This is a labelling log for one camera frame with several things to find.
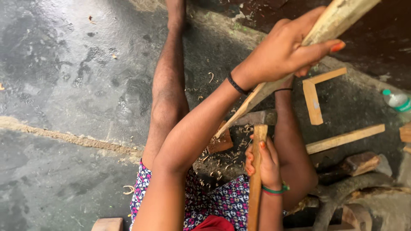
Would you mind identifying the person's leg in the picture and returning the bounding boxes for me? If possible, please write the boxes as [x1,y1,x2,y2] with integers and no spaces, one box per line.
[274,77,319,212]
[141,0,191,171]

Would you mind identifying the person's left leg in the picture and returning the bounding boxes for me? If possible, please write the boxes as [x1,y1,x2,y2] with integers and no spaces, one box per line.
[141,0,191,171]

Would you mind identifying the clear plastic bottle green cap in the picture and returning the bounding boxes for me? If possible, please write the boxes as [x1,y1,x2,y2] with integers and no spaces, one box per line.
[382,89,411,113]

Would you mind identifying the patterned blue and pink shorts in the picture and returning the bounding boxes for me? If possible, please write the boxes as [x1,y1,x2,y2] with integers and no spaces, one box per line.
[129,158,288,231]

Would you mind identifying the low wooden stool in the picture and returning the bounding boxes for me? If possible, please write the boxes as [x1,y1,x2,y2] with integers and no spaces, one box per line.
[91,217,124,231]

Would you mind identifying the brown wooden chopping block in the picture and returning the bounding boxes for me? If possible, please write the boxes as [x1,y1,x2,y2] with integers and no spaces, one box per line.
[206,121,234,154]

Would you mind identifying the red cloth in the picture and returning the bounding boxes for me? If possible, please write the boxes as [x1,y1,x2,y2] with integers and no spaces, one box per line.
[192,215,235,231]

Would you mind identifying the black braided wristband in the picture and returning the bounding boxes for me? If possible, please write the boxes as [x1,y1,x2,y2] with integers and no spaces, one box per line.
[227,73,253,96]

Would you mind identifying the long pale wooden stick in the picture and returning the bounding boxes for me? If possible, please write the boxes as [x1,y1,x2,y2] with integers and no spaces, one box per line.
[214,0,381,139]

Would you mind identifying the grey stone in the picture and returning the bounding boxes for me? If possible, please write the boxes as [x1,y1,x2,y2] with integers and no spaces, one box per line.
[374,154,393,178]

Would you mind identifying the dark rough log chunk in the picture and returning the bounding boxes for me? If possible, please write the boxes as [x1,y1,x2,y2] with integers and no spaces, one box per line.
[317,151,381,184]

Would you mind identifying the green and red bangles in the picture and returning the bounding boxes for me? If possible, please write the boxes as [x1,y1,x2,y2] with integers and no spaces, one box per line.
[261,181,290,196]

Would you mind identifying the curved brown wood piece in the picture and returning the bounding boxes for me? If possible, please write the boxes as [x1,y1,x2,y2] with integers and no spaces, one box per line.
[341,203,373,231]

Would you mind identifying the person's left hand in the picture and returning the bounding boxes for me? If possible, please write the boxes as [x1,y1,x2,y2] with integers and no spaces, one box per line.
[231,6,346,93]

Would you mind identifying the person's right hand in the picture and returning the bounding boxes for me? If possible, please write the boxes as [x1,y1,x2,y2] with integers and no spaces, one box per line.
[245,133,284,190]

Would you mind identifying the gnarled branch pieces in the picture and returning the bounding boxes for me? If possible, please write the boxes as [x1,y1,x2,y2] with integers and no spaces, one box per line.
[285,173,411,231]

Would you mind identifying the adze with wooden handle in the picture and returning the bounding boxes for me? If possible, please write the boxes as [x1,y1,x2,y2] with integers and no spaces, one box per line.
[234,109,278,231]

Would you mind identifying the scattered wood shavings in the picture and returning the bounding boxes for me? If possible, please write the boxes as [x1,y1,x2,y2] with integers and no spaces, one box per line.
[185,71,257,190]

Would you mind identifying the flat wooden slat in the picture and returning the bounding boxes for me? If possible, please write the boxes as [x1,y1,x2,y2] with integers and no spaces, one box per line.
[305,123,386,155]

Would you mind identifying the short wooden offcut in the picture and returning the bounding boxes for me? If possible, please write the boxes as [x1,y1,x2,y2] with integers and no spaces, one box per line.
[399,123,411,144]

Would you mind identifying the angled wooden frame piece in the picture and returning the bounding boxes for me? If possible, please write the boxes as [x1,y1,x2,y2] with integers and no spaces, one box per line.
[302,66,348,126]

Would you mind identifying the person's right leg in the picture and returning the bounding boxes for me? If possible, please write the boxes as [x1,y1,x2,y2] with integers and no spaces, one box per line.
[274,77,319,212]

